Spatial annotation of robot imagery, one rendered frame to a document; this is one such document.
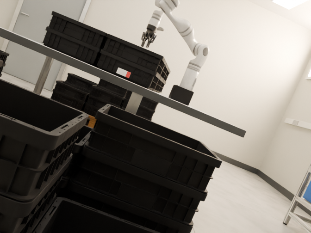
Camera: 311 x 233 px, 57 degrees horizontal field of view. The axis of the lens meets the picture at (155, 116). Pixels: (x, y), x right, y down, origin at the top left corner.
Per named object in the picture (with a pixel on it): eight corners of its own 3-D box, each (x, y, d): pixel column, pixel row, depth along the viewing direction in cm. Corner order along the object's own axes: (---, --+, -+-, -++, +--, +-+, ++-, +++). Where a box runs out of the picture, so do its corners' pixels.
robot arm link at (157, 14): (161, 23, 207) (150, 18, 205) (169, 3, 206) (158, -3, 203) (163, 21, 200) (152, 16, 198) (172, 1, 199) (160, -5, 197)
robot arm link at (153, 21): (164, 31, 204) (167, 23, 204) (152, 24, 197) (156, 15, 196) (156, 30, 211) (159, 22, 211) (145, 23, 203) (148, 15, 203)
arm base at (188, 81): (189, 91, 207) (199, 69, 205) (192, 91, 198) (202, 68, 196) (178, 86, 206) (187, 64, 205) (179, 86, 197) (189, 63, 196)
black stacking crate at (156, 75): (154, 91, 214) (160, 76, 213) (149, 89, 184) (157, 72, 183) (106, 71, 217) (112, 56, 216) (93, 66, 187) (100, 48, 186)
